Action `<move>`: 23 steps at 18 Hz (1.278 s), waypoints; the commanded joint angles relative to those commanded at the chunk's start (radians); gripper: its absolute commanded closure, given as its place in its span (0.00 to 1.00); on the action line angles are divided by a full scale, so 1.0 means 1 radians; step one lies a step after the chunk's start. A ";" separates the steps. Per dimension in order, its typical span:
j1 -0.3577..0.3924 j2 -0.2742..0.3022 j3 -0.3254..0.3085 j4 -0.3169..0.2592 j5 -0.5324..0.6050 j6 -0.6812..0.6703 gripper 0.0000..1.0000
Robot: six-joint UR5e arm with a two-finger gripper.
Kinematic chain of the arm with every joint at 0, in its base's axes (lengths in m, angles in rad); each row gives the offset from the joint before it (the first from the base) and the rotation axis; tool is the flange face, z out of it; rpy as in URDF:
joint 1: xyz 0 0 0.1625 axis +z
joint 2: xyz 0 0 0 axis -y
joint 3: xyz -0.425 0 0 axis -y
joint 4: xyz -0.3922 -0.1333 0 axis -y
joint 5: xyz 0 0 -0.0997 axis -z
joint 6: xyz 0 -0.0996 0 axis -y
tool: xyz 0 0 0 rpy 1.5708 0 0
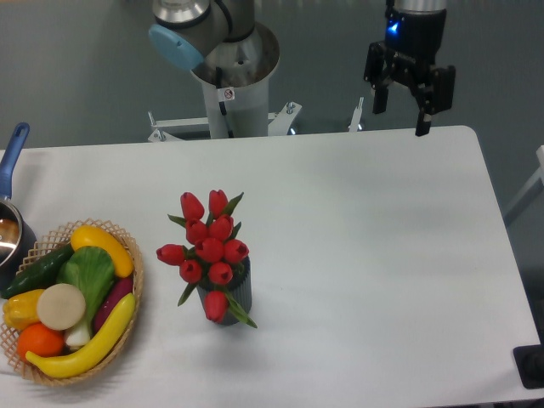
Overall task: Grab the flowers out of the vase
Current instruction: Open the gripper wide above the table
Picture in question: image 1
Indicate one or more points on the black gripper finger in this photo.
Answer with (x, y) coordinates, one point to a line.
(380, 67)
(434, 96)

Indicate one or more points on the yellow banana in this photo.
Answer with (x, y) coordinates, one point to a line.
(85, 353)

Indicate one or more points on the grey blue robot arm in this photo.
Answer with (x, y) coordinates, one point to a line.
(186, 32)

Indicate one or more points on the blue handled saucepan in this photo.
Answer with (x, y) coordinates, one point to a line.
(17, 237)

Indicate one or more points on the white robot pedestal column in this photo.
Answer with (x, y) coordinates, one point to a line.
(234, 80)

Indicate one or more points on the black device at edge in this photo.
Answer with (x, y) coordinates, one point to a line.
(529, 361)

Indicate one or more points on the orange fruit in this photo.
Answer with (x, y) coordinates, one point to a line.
(40, 340)

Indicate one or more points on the beige round disc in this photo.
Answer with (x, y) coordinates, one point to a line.
(61, 306)

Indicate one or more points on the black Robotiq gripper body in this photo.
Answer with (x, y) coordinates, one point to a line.
(413, 37)

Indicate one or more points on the green bok choy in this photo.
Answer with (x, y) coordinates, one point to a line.
(91, 270)

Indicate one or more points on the dark grey ribbed vase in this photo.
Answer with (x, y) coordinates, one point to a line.
(239, 288)

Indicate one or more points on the red tulip bouquet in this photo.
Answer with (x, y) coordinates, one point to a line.
(212, 253)

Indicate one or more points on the green cucumber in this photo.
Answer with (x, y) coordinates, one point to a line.
(40, 274)

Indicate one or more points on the white furniture leg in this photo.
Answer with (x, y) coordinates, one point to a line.
(527, 193)

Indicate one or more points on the woven wicker basket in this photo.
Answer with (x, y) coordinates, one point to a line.
(55, 239)

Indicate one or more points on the purple sweet potato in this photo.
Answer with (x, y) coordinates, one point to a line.
(120, 289)

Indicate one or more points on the yellow bell pepper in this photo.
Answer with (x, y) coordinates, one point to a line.
(20, 311)

